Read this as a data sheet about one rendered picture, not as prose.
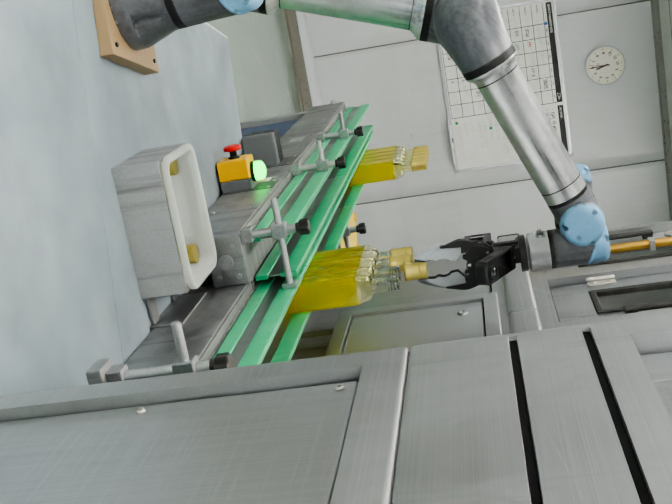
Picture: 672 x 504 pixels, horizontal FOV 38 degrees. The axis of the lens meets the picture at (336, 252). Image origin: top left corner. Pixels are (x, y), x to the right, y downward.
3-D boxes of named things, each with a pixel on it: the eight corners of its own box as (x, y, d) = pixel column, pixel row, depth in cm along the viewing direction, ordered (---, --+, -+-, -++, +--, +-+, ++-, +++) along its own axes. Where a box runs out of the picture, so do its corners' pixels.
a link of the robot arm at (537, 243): (553, 274, 186) (548, 233, 184) (528, 277, 187) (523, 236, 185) (549, 262, 194) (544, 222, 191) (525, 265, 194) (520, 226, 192)
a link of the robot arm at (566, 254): (602, 212, 189) (606, 253, 192) (544, 220, 191) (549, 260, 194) (609, 225, 182) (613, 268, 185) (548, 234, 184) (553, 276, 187)
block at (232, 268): (212, 290, 180) (249, 285, 179) (202, 240, 178) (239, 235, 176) (217, 284, 183) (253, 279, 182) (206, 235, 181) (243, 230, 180)
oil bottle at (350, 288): (264, 318, 188) (374, 303, 185) (258, 290, 187) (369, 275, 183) (269, 308, 193) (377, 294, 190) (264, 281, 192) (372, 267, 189)
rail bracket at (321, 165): (290, 177, 234) (345, 169, 232) (284, 147, 232) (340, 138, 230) (292, 174, 238) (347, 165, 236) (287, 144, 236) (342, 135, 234)
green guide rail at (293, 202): (247, 243, 181) (290, 237, 180) (246, 238, 181) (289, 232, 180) (347, 110, 348) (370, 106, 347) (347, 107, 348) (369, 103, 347)
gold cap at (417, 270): (405, 284, 190) (428, 281, 189) (402, 266, 189) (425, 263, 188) (406, 278, 194) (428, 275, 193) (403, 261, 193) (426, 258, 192)
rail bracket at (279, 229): (252, 294, 179) (319, 285, 177) (233, 205, 175) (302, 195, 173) (255, 289, 182) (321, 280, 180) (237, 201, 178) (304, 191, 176)
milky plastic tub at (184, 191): (144, 300, 162) (195, 293, 160) (112, 167, 156) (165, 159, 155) (173, 269, 178) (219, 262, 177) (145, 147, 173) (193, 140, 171)
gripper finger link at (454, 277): (423, 285, 197) (467, 272, 196) (422, 295, 192) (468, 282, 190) (418, 271, 197) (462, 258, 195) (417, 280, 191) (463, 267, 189)
